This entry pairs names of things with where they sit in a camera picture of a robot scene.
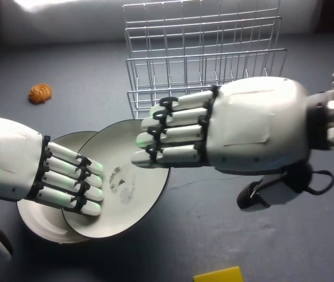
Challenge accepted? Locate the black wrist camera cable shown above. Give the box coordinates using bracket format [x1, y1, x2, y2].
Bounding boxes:
[306, 169, 334, 195]

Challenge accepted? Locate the white plate with smudged centre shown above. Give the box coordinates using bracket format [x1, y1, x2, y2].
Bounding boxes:
[62, 119, 172, 239]

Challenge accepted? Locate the orange swirl cookie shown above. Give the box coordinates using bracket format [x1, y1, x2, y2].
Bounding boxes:
[28, 83, 53, 105]

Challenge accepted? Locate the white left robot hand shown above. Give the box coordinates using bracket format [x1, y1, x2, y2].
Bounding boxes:
[0, 116, 104, 262]

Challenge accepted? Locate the yellow rectangular block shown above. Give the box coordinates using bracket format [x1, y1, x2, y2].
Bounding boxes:
[193, 266, 244, 282]

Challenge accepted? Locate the silver wire dish rack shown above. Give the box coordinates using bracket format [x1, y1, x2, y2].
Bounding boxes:
[122, 0, 288, 120]

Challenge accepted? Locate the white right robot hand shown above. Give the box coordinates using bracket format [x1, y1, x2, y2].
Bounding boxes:
[131, 76, 314, 209]

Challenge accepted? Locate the white plate with dark rim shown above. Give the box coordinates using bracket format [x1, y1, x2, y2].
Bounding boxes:
[16, 131, 97, 244]

